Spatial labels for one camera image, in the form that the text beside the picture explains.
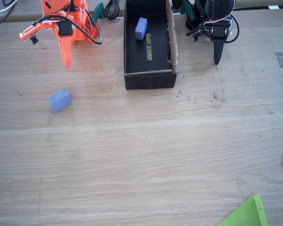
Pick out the purple foam block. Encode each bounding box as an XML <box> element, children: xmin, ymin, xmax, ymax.
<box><xmin>47</xmin><ymin>88</ymin><xmax>73</xmax><ymax>114</ymax></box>
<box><xmin>134</xmin><ymin>17</ymin><xmax>149</xmax><ymax>41</ymax></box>

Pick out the black cardboard box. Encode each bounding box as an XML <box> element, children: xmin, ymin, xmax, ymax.
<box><xmin>124</xmin><ymin>0</ymin><xmax>180</xmax><ymax>90</ymax></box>

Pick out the green plastic clamp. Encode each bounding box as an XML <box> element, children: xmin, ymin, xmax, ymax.
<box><xmin>180</xmin><ymin>0</ymin><xmax>196</xmax><ymax>22</ymax></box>
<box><xmin>92</xmin><ymin>1</ymin><xmax>105</xmax><ymax>23</ymax></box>

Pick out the red white servo wire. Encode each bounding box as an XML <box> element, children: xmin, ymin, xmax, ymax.
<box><xmin>74</xmin><ymin>6</ymin><xmax>96</xmax><ymax>31</ymax></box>
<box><xmin>201</xmin><ymin>16</ymin><xmax>234</xmax><ymax>31</ymax></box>

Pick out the black camera cable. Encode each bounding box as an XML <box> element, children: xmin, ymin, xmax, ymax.
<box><xmin>32</xmin><ymin>14</ymin><xmax>103</xmax><ymax>45</ymax></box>
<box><xmin>226</xmin><ymin>14</ymin><xmax>240</xmax><ymax>43</ymax></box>

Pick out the small camera on black bracket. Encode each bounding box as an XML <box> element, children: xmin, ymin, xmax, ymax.
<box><xmin>185</xmin><ymin>25</ymin><xmax>212</xmax><ymax>41</ymax></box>

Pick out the small camera on orange bracket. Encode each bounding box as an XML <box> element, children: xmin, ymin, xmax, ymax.
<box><xmin>19</xmin><ymin>23</ymin><xmax>54</xmax><ymax>45</ymax></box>

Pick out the coiled black cable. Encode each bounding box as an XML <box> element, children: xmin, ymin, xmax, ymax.
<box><xmin>104</xmin><ymin>0</ymin><xmax>120</xmax><ymax>21</ymax></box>

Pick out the thin black cable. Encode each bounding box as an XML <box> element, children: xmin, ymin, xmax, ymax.
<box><xmin>0</xmin><ymin>0</ymin><xmax>17</xmax><ymax>34</ymax></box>

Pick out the white cable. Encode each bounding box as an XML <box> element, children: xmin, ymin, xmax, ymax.
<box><xmin>0</xmin><ymin>0</ymin><xmax>18</xmax><ymax>21</ymax></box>

